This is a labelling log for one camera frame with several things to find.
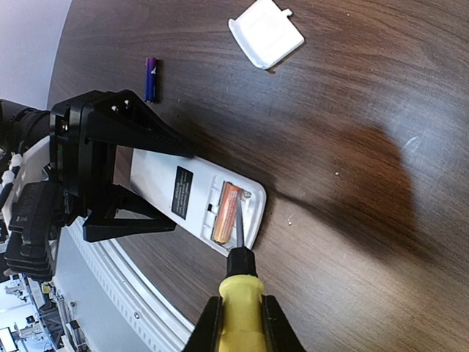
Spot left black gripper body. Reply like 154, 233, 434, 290
48, 91, 118, 221

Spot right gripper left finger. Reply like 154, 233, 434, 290
182, 296, 223, 352

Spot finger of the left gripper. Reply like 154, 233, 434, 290
82, 184, 176, 242
86, 90, 194, 158

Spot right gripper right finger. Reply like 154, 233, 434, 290
262, 295, 304, 352

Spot yellow handled screwdriver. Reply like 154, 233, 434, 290
218, 200, 267, 351

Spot purple AAA battery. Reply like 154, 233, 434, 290
144, 57, 158, 103

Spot white remote control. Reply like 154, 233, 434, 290
130, 149, 267, 257

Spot white battery cover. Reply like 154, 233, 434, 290
228, 0, 305, 70

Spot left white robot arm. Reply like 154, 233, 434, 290
1, 90, 195, 242

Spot batteries in remote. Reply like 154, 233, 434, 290
212, 182, 242, 244

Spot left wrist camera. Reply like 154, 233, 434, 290
0, 135, 59, 283

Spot front aluminium rail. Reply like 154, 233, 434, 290
53, 219, 193, 351

